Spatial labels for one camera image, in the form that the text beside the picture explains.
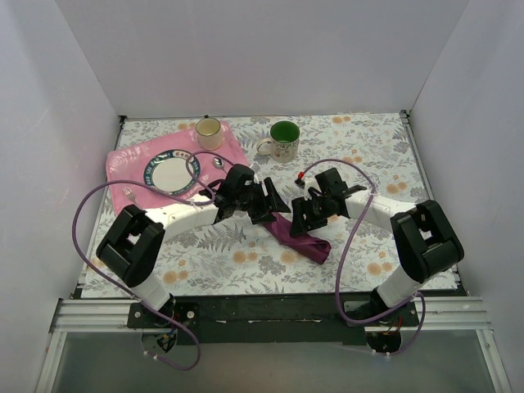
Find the purple satin napkin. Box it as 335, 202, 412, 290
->
262, 214, 332, 265

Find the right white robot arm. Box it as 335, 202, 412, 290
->
290, 168, 464, 326

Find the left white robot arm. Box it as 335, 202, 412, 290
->
96, 164, 291, 328

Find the silver spoon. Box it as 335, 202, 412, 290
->
213, 156, 226, 173

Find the floral tablecloth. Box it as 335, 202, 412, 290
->
103, 113, 428, 296

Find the cream ceramic cup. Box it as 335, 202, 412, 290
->
196, 117, 224, 151

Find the green floral mug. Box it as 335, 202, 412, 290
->
256, 120, 300, 163

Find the white plate blue rim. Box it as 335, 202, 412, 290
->
143, 149, 201, 196

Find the small silver fork on placemat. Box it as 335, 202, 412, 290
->
122, 187, 136, 203

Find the pink cloth placemat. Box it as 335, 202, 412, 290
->
106, 120, 250, 215

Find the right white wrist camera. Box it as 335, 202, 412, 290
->
295, 172, 321, 199

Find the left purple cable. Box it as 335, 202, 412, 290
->
71, 151, 218, 371

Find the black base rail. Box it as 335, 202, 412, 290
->
126, 292, 421, 347

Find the aluminium frame rail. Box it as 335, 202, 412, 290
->
36, 110, 513, 393

